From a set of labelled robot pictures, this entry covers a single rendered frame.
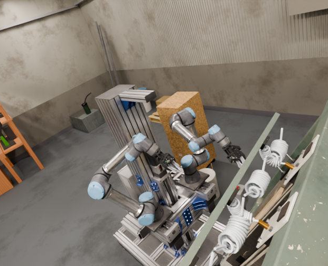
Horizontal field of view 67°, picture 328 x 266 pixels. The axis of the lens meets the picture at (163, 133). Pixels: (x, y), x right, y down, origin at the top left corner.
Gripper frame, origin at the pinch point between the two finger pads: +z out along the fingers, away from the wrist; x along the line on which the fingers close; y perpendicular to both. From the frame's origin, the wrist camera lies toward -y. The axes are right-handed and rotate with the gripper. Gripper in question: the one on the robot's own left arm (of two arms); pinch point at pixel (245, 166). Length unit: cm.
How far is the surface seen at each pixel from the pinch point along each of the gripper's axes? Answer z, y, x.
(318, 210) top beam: -6, 96, 49
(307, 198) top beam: -9, 94, 48
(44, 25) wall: -535, -348, -342
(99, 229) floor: -17, -55, -263
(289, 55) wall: -40, -292, 51
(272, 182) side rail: 26.8, -23.8, -2.2
